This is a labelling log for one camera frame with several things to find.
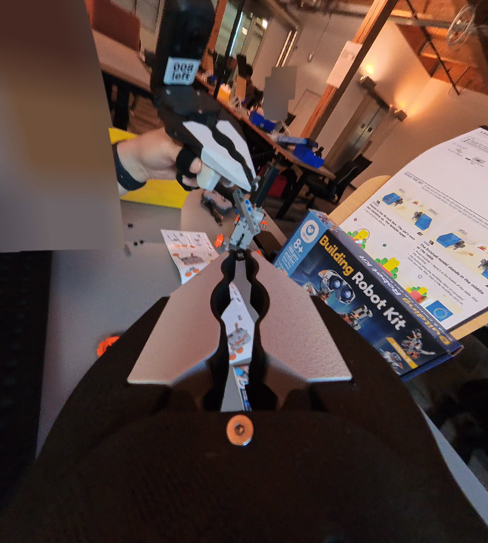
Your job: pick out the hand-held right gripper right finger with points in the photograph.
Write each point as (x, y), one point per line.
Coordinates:
(303, 339)

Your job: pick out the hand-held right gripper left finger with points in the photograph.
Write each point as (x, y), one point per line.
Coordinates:
(176, 339)

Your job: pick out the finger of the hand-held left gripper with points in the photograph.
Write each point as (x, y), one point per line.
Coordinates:
(239, 148)
(214, 157)

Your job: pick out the grey orange brick robot model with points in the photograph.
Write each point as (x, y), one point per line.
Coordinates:
(239, 237)

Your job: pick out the black round connector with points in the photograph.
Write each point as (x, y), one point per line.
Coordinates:
(239, 255)

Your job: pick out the long wooden-top desk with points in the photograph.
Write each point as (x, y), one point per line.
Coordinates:
(299, 163)

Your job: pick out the beige office desk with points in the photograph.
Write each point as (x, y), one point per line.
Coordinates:
(121, 59)

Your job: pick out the grey desk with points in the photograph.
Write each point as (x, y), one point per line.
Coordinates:
(99, 297)

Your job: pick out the white printed task sheet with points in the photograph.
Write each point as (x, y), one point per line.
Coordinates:
(439, 212)

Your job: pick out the person's left hand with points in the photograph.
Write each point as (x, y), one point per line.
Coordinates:
(159, 157)

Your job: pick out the blue storage bin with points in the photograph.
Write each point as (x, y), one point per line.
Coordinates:
(309, 157)
(263, 122)

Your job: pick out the black upright device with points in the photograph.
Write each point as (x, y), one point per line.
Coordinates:
(267, 182)

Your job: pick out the grey remote controller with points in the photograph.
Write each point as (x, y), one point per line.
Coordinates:
(216, 201)

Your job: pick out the red bag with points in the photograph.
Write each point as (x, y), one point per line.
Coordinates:
(280, 186)

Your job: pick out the flat blue box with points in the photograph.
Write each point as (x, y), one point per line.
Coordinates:
(294, 140)

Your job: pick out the orange gear wheel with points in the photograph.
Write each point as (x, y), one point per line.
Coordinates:
(106, 345)

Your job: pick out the yellow plastic bin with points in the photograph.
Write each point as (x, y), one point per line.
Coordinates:
(155, 195)

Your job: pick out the blue robot kit box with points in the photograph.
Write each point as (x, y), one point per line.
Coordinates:
(354, 288)

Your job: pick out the blue kit manual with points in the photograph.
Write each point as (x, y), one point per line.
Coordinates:
(241, 381)

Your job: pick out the black pole stand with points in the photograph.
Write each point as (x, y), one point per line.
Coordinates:
(231, 42)

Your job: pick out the white open instruction booklet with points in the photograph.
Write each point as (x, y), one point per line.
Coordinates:
(188, 254)

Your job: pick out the black wristband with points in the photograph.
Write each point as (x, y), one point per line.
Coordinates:
(125, 178)

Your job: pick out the black office chair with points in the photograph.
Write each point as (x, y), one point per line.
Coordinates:
(345, 178)

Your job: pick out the grey elevator door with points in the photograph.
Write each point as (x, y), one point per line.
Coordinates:
(358, 131)

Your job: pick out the white paper notice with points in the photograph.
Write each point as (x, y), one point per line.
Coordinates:
(343, 63)

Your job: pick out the wooden pillar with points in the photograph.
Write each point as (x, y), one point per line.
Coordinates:
(354, 25)

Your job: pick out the wall lamp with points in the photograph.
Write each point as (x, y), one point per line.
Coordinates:
(366, 83)

